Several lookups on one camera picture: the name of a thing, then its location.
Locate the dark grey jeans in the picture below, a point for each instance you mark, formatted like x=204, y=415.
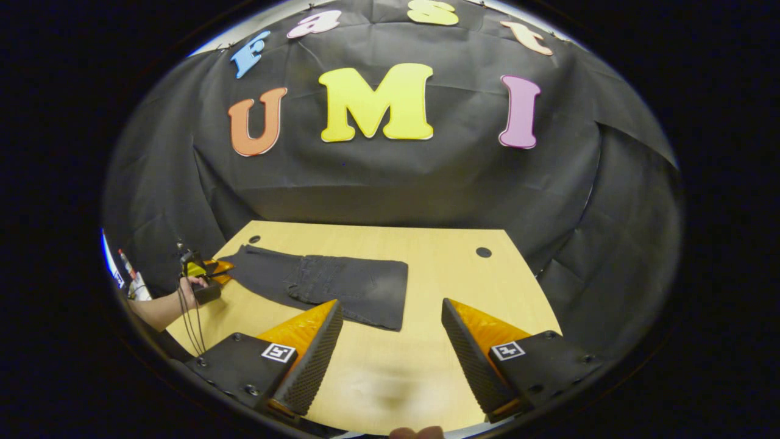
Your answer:
x=341, y=280

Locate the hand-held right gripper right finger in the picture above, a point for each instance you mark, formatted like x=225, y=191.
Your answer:
x=469, y=366

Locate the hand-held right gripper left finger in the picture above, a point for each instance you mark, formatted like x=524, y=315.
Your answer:
x=317, y=366

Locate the white side desk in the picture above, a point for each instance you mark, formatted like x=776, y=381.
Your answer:
x=140, y=288

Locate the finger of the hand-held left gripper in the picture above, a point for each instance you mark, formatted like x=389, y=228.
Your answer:
x=220, y=278
x=220, y=265

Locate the computer monitor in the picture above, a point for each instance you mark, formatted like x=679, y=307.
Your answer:
x=109, y=259

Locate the clear bottle with red label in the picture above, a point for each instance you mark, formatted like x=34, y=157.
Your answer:
x=127, y=265

